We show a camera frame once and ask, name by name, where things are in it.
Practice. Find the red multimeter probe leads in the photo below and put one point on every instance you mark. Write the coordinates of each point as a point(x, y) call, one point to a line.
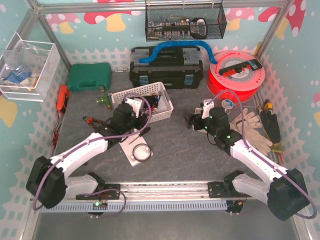
point(56, 131)

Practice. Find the clear acrylic wall box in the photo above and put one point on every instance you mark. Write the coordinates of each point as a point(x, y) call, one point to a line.
point(42, 58)

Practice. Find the green plastic tool case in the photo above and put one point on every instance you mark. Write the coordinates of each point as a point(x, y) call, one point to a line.
point(89, 77)

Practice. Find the white plastic perforated basket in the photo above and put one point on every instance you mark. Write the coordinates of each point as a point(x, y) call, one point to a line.
point(165, 106)

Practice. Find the green brass valve fitting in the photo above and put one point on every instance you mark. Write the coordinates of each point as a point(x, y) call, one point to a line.
point(105, 100)

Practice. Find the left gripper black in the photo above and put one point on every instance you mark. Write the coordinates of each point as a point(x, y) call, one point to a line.
point(144, 117)

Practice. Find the orange black pliers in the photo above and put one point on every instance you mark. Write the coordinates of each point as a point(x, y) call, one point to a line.
point(92, 122)

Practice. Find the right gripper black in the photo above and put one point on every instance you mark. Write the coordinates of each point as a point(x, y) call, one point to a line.
point(194, 122)

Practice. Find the red filament spool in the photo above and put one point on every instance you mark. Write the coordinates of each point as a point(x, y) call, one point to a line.
point(238, 71)

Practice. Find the black toolbox with blue latches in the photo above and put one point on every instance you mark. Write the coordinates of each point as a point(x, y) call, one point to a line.
point(175, 67)

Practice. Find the black wire mesh basket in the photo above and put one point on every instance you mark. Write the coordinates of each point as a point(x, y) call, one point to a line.
point(178, 20)

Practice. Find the grey slotted cable duct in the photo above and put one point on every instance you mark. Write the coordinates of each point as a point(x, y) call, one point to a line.
point(138, 206)

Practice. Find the blue white glove in box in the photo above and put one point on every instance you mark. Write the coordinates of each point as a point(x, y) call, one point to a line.
point(19, 76)

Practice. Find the white work glove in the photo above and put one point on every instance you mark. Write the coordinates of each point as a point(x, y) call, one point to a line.
point(252, 125)

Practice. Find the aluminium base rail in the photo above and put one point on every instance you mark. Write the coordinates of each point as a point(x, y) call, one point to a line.
point(173, 191)

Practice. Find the yellow black screwdriver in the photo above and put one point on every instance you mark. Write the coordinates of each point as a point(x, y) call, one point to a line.
point(266, 106)

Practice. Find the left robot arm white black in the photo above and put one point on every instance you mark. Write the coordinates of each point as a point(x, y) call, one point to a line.
point(50, 179)

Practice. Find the orange multimeter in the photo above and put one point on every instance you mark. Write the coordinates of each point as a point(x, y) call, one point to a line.
point(62, 99)

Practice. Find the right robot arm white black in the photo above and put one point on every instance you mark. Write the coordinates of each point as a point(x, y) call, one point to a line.
point(283, 191)

